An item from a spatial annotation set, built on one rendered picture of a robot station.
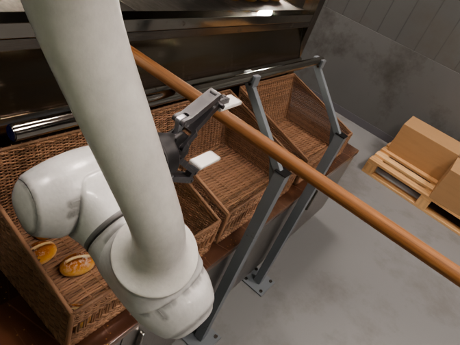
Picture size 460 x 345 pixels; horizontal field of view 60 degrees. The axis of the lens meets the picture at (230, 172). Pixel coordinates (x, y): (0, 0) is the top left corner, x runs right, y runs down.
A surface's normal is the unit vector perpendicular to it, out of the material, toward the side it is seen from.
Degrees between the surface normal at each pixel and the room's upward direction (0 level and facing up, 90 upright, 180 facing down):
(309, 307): 0
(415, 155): 90
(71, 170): 13
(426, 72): 90
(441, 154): 90
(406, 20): 90
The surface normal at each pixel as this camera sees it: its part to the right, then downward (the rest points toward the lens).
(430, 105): -0.58, 0.31
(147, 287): 0.10, 0.35
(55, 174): 0.28, -0.58
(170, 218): 0.75, 0.35
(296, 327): 0.31, -0.77
